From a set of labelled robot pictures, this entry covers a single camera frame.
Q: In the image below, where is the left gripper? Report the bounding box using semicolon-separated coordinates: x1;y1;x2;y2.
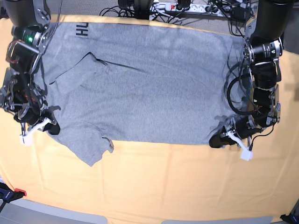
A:
209;115;266;149

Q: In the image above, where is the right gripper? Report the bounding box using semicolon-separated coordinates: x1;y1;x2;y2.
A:
14;109;60;135

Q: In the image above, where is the grey t-shirt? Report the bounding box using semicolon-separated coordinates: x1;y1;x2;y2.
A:
34;22;243;166

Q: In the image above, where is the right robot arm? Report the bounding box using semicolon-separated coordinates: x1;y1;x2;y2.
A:
0;0;60;137

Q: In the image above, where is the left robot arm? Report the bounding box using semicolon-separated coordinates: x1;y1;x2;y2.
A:
209;0;295;151

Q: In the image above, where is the yellow table cloth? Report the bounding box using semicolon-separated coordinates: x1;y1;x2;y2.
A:
0;14;299;224

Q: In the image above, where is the red black clamp left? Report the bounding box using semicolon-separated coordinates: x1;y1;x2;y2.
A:
0;182;27;211

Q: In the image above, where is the black clamp right corner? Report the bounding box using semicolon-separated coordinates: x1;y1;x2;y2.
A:
280;214;299;224

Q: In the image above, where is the black power adapter box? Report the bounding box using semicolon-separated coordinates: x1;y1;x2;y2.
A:
231;7;250;22

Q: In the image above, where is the white power strip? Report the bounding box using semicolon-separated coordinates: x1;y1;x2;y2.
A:
150;1;224;17

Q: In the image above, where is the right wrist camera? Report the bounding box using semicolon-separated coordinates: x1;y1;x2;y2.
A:
19;134;33;147

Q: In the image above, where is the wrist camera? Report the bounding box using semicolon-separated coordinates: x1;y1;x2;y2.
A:
19;134;33;147
240;149;253;161

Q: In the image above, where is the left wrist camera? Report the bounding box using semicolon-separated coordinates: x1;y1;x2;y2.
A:
240;149;253;161

